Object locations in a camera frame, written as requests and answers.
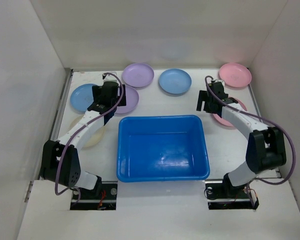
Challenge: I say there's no purple plate front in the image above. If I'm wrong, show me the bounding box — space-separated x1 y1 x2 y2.
115 85 140 115

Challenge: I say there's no pink plate front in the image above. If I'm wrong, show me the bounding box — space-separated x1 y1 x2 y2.
212 98 247 128

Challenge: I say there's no cream plate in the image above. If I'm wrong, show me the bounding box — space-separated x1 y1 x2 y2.
68 115 106 148

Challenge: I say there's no light blue plate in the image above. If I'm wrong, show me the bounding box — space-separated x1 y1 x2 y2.
70 83 95 113
158 68 192 95

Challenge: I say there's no blue plastic bin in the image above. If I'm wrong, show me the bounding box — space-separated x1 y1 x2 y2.
116 115 210 183

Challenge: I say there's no pink plate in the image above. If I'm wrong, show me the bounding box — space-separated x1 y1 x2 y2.
212 98 247 128
218 63 252 88

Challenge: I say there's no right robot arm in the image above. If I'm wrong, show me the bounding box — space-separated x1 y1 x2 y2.
196 81 287 198

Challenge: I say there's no aluminium rail left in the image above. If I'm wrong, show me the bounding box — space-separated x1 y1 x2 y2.
48 68 73 141

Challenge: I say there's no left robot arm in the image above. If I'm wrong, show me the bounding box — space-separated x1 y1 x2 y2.
39 81 126 198

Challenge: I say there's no pink plate back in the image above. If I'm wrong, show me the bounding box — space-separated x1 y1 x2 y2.
218 63 252 88

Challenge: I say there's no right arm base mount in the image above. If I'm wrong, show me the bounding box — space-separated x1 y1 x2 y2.
203 180 260 211

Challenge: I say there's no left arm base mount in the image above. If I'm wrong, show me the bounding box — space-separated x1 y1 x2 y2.
70 181 118 211

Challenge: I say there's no purple plate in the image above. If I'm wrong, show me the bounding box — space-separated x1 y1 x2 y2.
121 63 155 88
115 85 140 115

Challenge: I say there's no purple plate back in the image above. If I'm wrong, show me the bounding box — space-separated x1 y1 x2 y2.
121 63 155 88

